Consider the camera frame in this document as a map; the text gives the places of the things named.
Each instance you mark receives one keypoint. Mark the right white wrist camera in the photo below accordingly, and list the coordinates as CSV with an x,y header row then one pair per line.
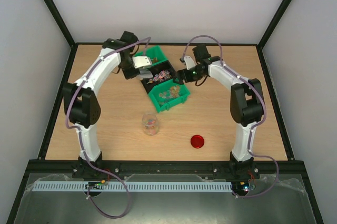
x,y
189,62

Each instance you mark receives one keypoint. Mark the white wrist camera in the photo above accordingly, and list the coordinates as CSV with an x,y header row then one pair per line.
x,y
189,62
141,62

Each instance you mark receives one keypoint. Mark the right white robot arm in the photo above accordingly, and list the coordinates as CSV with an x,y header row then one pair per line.
x,y
247,106

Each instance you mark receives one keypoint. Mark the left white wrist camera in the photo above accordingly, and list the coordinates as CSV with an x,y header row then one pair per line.
x,y
141,62

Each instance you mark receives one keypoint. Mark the green bin with lollipops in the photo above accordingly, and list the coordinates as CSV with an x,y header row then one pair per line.
x,y
156,55

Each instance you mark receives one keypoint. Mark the clear glass jar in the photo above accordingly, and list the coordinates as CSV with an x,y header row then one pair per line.
x,y
150,124

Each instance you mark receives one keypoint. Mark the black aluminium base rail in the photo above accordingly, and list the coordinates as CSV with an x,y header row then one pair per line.
x,y
204,169

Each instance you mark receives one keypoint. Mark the red jar lid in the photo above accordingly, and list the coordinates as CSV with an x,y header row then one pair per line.
x,y
197,141

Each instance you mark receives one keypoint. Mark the black frame post right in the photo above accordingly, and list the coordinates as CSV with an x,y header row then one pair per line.
x,y
273,23

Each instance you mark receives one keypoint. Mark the silver metal scoop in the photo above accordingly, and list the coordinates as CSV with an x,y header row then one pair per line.
x,y
144,74

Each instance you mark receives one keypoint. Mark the black frame post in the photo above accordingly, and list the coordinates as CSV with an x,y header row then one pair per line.
x,y
273,23
59,21

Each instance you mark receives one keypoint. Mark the black frame post left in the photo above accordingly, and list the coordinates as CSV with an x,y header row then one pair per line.
x,y
59,21

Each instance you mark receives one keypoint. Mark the black bin with swirl lollipops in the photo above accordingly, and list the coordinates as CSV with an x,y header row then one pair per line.
x,y
161,73

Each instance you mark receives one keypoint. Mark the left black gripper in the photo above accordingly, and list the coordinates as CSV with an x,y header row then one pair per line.
x,y
129,75

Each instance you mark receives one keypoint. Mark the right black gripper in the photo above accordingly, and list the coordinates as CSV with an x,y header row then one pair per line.
x,y
180,75

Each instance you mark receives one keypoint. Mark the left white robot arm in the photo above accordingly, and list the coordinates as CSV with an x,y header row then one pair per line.
x,y
80,100

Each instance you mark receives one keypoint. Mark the light blue cable duct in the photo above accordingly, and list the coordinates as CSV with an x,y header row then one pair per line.
x,y
81,186

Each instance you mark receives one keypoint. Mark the green bin with gummy candies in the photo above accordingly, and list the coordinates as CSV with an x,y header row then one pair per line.
x,y
168,94

